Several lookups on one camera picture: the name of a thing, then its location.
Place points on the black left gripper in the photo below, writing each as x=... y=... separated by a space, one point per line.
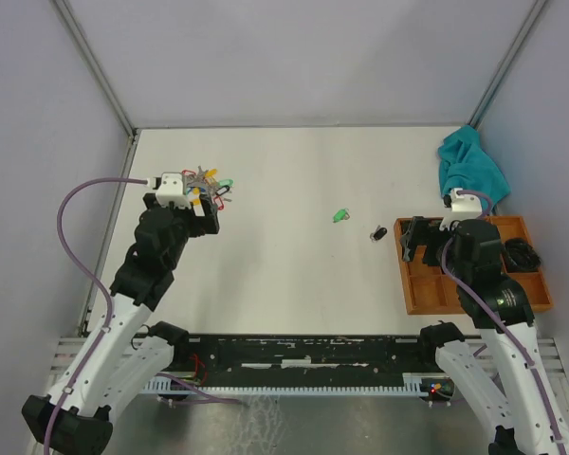
x=202 y=225

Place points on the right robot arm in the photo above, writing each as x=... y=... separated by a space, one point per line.
x=520 y=415

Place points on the green key tag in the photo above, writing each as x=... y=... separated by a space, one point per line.
x=341 y=215

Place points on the grey cable duct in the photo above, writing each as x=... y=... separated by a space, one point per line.
x=413 y=385

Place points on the black key fob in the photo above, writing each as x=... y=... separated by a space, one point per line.
x=378 y=234

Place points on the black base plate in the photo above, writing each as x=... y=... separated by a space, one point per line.
x=215 y=354

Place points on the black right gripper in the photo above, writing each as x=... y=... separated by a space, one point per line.
x=422 y=228

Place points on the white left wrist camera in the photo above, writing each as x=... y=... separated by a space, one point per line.
x=170 y=189

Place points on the wooden compartment tray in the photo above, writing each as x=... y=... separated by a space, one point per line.
x=428 y=291

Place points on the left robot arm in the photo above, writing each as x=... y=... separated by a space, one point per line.
x=78 y=414

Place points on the teal cloth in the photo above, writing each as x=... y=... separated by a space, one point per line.
x=464 y=164

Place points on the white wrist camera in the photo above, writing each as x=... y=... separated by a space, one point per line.
x=461 y=207
x=170 y=189

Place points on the metal keyring with coloured keys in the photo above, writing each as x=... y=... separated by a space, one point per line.
x=204 y=182

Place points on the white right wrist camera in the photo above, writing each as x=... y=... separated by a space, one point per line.
x=461 y=207

